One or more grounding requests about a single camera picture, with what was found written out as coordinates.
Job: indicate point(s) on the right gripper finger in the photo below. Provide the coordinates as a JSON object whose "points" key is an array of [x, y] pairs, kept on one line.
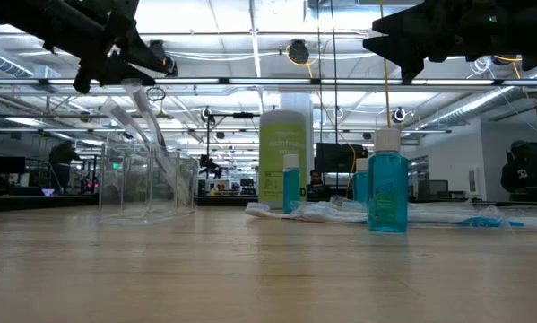
{"points": [[407, 51], [407, 22]]}

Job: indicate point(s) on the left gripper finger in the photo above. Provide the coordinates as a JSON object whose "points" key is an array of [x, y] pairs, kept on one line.
{"points": [[115, 74], [144, 54]]}

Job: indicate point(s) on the teal mouthwash bottle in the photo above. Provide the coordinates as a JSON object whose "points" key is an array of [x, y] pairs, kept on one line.
{"points": [[361, 181]]}

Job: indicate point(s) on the small teal tube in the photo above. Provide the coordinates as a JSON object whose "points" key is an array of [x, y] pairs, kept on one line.
{"points": [[387, 188]]}

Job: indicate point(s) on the blue toothpaste tube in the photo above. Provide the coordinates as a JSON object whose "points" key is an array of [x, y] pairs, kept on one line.
{"points": [[291, 188]]}

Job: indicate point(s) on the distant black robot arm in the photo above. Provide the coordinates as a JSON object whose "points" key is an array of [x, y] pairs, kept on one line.
{"points": [[209, 167]]}

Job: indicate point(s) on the green exit sign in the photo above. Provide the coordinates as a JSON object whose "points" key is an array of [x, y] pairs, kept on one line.
{"points": [[115, 165]]}

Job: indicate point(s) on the person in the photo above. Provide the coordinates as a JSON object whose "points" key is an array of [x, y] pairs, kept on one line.
{"points": [[316, 184], [525, 168], [63, 166]]}

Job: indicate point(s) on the black monitor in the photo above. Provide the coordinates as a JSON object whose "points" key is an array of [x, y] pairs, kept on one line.
{"points": [[8, 165], [337, 157]]}

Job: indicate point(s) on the long ceiling light strip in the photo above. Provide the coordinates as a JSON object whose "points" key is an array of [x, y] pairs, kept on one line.
{"points": [[268, 81]]}

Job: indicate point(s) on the clear acrylic organizer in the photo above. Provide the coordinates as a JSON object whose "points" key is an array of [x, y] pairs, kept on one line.
{"points": [[133, 202]]}

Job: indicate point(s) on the green disinfecting wipes canister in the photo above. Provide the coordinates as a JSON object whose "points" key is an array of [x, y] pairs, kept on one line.
{"points": [[281, 157]]}

